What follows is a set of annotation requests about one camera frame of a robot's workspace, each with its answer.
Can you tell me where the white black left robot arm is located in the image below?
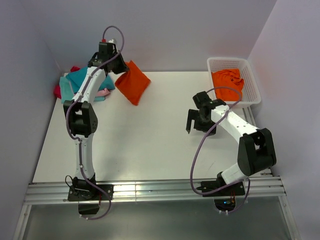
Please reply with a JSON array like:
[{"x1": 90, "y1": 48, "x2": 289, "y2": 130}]
[{"x1": 63, "y1": 39, "x2": 129, "y2": 200}]

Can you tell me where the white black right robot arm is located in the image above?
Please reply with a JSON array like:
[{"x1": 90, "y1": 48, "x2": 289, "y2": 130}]
[{"x1": 186, "y1": 91, "x2": 277, "y2": 196}]

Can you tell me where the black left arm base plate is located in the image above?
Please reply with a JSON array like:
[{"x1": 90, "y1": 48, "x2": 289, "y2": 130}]
[{"x1": 67, "y1": 184, "x2": 114, "y2": 215}]

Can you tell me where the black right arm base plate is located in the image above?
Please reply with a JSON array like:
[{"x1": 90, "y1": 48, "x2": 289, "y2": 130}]
[{"x1": 196, "y1": 179, "x2": 246, "y2": 214}]

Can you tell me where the teal folded t-shirt top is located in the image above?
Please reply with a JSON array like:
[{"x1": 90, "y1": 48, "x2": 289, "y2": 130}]
[{"x1": 65, "y1": 66, "x2": 115, "y2": 93}]

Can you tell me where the pink folded t-shirt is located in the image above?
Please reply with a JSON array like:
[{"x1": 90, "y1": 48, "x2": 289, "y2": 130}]
[{"x1": 96, "y1": 88, "x2": 110, "y2": 97}]

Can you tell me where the aluminium front rail frame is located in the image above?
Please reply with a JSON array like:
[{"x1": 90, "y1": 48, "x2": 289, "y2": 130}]
[{"x1": 13, "y1": 174, "x2": 301, "y2": 240}]

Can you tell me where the orange t-shirt in basket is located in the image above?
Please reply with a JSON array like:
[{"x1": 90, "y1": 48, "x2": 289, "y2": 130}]
[{"x1": 211, "y1": 68, "x2": 245, "y2": 102}]

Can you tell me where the mint green folded t-shirt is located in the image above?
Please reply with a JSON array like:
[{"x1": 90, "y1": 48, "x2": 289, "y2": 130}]
[{"x1": 59, "y1": 76, "x2": 108, "y2": 104}]

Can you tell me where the red folded t-shirt bottom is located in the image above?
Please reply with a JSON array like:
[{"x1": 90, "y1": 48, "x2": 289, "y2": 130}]
[{"x1": 53, "y1": 66, "x2": 80, "y2": 99}]

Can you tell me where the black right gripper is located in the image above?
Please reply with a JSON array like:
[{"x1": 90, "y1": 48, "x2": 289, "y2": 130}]
[{"x1": 186, "y1": 109, "x2": 217, "y2": 137}]

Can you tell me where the orange t-shirt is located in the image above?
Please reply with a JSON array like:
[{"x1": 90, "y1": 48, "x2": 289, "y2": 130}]
[
  {"x1": 115, "y1": 60, "x2": 151, "y2": 106},
  {"x1": 211, "y1": 68, "x2": 245, "y2": 102}
]

